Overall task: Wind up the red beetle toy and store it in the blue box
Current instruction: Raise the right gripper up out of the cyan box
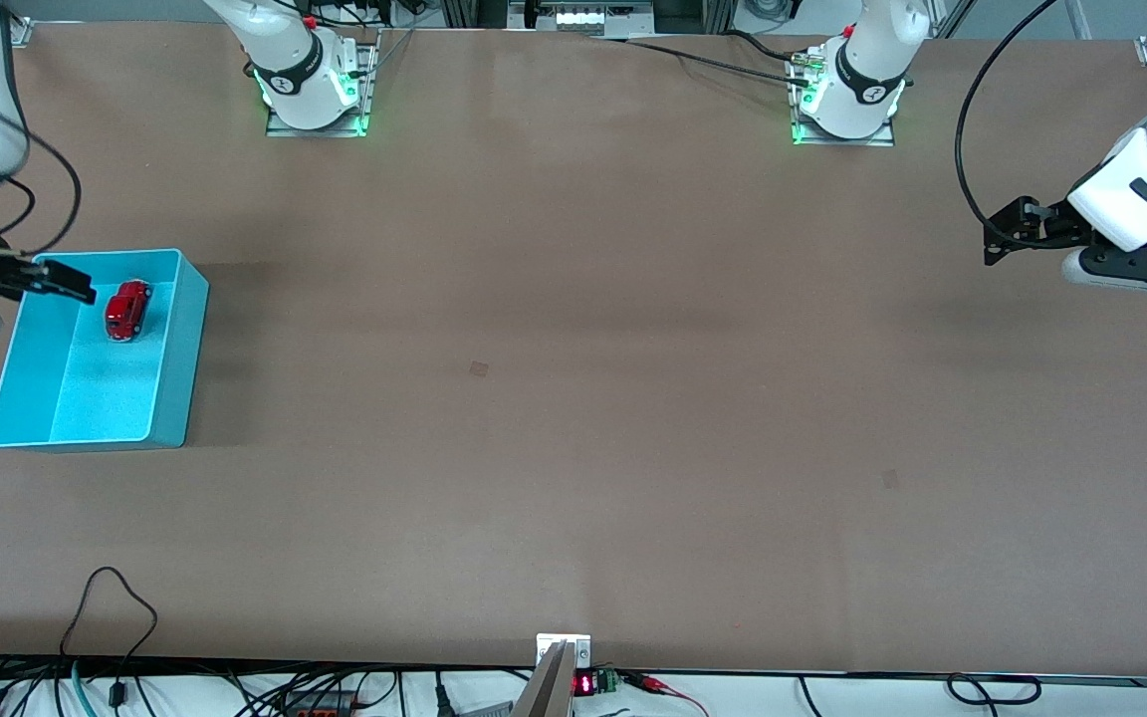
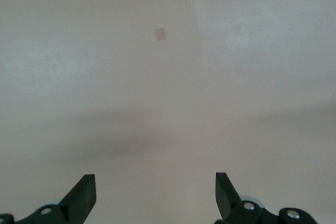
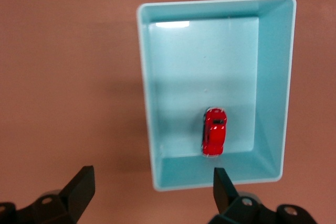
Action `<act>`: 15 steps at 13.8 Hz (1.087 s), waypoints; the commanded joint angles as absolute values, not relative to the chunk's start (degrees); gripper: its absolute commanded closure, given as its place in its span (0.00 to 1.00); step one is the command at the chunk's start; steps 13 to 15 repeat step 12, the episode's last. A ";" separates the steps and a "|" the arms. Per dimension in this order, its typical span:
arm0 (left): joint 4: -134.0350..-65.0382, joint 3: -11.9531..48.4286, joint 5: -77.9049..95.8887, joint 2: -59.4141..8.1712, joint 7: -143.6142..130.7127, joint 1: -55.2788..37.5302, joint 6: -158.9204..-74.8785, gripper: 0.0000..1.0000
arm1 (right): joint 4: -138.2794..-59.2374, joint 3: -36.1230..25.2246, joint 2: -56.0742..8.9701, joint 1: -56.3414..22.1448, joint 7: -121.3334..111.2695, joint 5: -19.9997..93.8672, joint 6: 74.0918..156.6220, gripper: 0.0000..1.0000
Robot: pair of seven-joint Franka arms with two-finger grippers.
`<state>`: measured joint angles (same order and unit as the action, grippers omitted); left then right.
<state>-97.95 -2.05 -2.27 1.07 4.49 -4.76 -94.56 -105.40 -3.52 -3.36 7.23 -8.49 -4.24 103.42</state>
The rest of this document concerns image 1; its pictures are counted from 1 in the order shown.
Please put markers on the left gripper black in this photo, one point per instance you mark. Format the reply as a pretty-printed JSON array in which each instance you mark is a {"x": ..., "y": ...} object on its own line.
[{"x": 1053, "y": 225}]

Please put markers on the red beetle toy car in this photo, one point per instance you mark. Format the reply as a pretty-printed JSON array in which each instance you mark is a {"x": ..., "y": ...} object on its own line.
[{"x": 125, "y": 311}]

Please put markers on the blue plastic box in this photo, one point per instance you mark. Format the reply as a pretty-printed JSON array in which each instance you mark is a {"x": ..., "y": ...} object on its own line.
[{"x": 106, "y": 388}]

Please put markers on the lit control box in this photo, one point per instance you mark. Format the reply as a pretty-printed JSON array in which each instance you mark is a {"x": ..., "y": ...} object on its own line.
[{"x": 583, "y": 15}]

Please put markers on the black power adapter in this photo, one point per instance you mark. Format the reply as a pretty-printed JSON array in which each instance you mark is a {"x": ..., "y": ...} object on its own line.
[{"x": 320, "y": 702}]

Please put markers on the red digit display module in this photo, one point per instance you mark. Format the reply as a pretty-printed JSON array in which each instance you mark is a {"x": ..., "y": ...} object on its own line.
[{"x": 588, "y": 684}]

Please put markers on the aluminium profile bar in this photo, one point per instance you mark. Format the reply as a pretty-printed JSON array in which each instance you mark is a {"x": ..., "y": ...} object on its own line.
[{"x": 546, "y": 692}]

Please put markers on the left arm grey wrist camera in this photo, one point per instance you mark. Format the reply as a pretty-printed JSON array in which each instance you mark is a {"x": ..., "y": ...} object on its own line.
[{"x": 1131, "y": 274}]

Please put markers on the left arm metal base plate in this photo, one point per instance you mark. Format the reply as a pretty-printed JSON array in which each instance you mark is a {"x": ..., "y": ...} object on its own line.
[{"x": 837, "y": 141}]

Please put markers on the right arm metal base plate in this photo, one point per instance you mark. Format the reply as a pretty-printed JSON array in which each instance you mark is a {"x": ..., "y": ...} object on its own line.
[{"x": 370, "y": 90}]

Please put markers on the white metal bracket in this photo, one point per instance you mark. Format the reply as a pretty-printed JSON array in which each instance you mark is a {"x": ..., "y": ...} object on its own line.
[{"x": 578, "y": 647}]

